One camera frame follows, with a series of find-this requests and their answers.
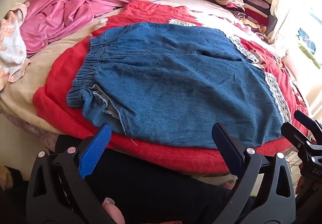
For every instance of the yellow plush cloth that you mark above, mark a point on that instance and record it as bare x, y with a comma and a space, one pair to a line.
5, 175

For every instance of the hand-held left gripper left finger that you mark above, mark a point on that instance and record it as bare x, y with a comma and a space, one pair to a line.
96, 146

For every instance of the stack of folded clothes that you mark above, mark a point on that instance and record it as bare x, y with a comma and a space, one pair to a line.
239, 2

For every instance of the beige bed sheet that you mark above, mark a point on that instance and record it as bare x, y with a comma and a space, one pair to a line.
37, 63

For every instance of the white printed curtain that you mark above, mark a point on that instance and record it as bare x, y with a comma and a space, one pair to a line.
284, 0

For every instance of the blue denim pants with lace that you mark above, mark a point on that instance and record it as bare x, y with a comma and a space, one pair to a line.
176, 83

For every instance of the red floral blanket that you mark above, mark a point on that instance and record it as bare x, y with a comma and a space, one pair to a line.
63, 68

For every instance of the person's left hand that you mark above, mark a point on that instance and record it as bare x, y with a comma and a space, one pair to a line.
113, 211

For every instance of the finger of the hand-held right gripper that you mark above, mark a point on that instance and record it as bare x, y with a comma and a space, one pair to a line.
308, 123
296, 134

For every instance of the person's black clothing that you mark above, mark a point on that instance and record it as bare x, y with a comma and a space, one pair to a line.
151, 188

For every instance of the pink blanket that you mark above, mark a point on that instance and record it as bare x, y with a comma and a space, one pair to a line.
88, 0

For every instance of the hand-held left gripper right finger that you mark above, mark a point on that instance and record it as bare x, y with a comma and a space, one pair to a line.
227, 149

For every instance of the orange and white floral cloth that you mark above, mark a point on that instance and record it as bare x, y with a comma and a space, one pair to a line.
10, 45

